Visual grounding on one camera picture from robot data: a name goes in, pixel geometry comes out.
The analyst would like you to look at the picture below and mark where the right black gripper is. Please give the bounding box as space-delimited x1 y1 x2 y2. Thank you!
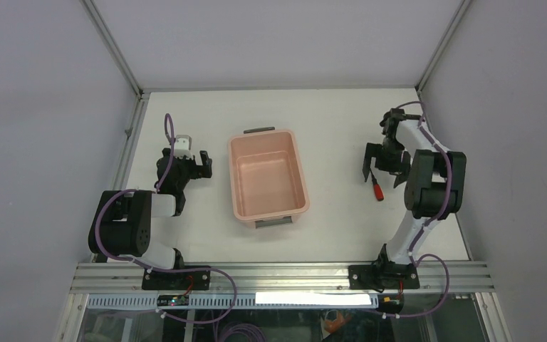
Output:
363 138 411 187

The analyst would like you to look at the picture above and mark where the red handled screwdriver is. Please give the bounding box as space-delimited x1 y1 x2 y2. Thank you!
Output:
370 170 385 202

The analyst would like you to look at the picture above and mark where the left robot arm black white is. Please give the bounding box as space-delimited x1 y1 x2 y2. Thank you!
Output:
88 147 212 289

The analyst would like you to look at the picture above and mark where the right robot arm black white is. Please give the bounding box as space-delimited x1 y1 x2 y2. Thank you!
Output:
362 105 467 289

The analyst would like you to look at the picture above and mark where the pink plastic bin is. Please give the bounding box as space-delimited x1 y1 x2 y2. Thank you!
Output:
228 127 311 229

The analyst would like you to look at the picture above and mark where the orange object below table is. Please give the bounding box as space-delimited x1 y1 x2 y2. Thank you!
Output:
322 310 352 334

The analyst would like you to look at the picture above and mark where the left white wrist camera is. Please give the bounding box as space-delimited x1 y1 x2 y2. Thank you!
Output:
173 135 194 159

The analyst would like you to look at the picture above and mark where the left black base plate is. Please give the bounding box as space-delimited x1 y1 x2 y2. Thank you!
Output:
141 266 211 291

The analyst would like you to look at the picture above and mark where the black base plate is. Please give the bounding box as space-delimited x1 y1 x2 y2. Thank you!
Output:
348 264 420 292
141 266 211 291

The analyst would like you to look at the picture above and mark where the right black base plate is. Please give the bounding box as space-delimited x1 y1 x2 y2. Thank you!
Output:
348 264 420 292

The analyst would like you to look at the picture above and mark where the aluminium front rail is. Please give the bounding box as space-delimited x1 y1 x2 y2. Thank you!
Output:
70 261 496 294

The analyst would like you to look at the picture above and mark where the white slotted cable duct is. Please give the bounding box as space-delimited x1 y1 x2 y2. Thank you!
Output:
87 291 379 311

